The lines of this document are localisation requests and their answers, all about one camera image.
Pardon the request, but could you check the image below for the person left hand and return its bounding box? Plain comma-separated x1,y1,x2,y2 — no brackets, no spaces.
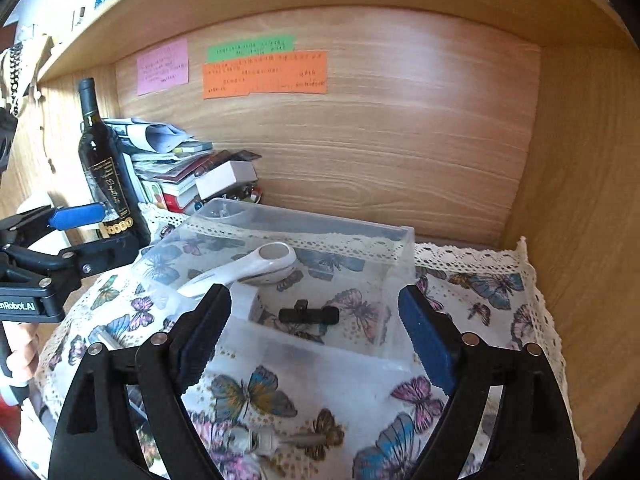
4,322,39,382

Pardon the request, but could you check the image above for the green sticky note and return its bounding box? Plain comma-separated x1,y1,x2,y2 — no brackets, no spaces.
206,35,296,63

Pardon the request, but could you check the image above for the stack of books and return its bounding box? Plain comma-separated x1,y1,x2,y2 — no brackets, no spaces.
105,118,260,212

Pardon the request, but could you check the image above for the pink sticky note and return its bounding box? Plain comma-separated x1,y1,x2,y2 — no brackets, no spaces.
137,38,190,96

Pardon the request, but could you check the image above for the orange paper note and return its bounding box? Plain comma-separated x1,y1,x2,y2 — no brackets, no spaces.
202,51,328,99

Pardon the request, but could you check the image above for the black cylindrical clip device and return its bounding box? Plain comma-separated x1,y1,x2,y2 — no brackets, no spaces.
278,299,340,326

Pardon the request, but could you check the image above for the butterfly lace tablecloth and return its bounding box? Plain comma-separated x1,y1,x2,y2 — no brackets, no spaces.
36,228,584,479

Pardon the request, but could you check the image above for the clear plastic storage bin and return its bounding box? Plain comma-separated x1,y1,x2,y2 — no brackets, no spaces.
140,198,414,366

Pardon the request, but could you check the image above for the white magnifier mirror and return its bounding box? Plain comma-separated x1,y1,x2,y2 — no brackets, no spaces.
177,242,297,298

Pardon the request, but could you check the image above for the white cable connector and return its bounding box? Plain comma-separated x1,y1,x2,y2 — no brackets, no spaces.
222,426,326,457

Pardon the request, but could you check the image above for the dark wine bottle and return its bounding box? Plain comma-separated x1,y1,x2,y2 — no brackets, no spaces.
78,78,151,247

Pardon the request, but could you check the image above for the small white box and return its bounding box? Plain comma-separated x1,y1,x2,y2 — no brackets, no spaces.
195,160,257,200

